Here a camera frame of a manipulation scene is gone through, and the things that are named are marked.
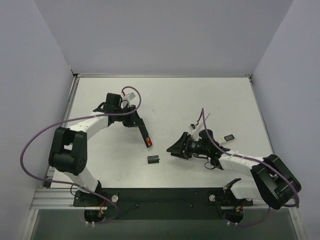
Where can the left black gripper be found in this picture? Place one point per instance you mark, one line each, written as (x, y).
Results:
(136, 123)

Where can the black remote control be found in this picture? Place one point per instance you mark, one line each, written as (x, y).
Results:
(144, 135)

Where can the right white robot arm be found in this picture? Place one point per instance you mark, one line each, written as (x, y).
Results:
(271, 181)

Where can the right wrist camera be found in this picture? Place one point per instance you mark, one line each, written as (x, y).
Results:
(194, 131)

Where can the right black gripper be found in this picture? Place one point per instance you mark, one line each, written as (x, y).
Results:
(184, 145)

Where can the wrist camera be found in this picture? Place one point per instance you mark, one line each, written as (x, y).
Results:
(126, 99)
(194, 131)

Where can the white remote control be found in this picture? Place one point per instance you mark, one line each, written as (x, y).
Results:
(227, 138)

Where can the black battery cover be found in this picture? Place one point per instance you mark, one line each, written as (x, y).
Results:
(153, 159)

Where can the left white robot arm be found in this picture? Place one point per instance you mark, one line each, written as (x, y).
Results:
(69, 149)

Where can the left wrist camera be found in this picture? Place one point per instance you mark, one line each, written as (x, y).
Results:
(126, 99)

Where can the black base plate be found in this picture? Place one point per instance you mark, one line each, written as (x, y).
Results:
(204, 203)

